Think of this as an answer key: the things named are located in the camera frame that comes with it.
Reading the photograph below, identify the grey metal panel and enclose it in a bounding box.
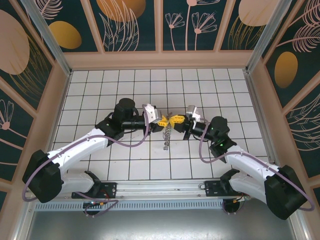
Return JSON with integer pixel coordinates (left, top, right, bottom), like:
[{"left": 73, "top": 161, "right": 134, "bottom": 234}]
[{"left": 23, "top": 209, "right": 302, "bottom": 240}]

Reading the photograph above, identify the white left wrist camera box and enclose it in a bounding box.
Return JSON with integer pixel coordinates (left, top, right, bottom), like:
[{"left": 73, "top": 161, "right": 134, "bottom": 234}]
[{"left": 141, "top": 102, "right": 161, "bottom": 125}]

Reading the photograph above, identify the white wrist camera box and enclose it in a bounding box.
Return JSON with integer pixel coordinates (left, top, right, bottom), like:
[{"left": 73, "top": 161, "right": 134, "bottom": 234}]
[
  {"left": 141, "top": 102, "right": 161, "bottom": 125},
  {"left": 185, "top": 104, "right": 201, "bottom": 123}
]

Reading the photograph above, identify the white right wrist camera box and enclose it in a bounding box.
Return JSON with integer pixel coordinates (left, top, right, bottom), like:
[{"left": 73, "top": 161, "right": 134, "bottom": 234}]
[{"left": 185, "top": 104, "right": 201, "bottom": 123}]

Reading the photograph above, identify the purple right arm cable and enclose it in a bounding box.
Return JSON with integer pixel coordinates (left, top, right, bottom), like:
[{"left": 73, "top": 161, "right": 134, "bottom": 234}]
[{"left": 199, "top": 118, "right": 315, "bottom": 216}]

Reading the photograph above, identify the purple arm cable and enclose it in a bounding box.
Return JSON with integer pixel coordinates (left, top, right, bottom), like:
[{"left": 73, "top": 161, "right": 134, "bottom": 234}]
[
  {"left": 199, "top": 118, "right": 315, "bottom": 216},
  {"left": 22, "top": 123, "right": 151, "bottom": 218}
]

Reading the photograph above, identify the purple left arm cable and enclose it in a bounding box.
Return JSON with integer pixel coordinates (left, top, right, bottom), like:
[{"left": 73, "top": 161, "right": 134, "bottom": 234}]
[{"left": 22, "top": 123, "right": 151, "bottom": 218}]

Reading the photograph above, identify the aluminium side rail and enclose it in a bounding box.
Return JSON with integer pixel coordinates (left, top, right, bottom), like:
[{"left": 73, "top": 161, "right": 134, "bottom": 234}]
[{"left": 243, "top": 69, "right": 279, "bottom": 163}]

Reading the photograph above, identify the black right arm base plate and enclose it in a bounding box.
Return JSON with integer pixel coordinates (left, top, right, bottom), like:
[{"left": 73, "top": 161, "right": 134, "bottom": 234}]
[{"left": 204, "top": 180, "right": 251, "bottom": 198}]

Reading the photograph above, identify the aluminium mounting rail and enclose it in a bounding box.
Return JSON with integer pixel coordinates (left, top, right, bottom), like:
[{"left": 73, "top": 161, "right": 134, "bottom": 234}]
[{"left": 23, "top": 176, "right": 299, "bottom": 201}]

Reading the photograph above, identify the small wired connector board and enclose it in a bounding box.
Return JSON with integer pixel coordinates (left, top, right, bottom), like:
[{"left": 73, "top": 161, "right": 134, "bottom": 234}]
[
  {"left": 83, "top": 199, "right": 107, "bottom": 209},
  {"left": 232, "top": 195, "right": 251, "bottom": 204}
]

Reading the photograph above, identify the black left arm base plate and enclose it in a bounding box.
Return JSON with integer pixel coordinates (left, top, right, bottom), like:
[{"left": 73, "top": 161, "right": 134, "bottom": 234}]
[{"left": 71, "top": 182, "right": 118, "bottom": 199}]

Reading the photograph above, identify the grey slotted cable duct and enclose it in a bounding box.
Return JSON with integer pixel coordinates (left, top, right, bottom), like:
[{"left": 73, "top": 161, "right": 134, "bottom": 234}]
[{"left": 33, "top": 201, "right": 293, "bottom": 211}]

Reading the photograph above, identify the aluminium frame post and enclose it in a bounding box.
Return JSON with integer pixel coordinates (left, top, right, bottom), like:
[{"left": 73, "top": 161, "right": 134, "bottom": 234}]
[
  {"left": 244, "top": 0, "right": 299, "bottom": 74},
  {"left": 19, "top": 0, "right": 74, "bottom": 77}
]

